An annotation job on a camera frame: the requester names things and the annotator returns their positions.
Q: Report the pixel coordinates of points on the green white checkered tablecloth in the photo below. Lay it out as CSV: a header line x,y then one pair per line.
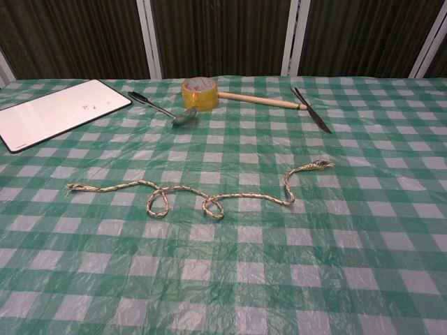
x,y
223,251

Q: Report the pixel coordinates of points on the white board with black frame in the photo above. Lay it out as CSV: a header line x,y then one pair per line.
x,y
59,113

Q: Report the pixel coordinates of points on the yellow packing tape roll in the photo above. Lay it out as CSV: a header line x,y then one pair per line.
x,y
199,95

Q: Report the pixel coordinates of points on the white frame post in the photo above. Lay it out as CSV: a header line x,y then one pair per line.
x,y
150,38
5,70
429,42
290,36

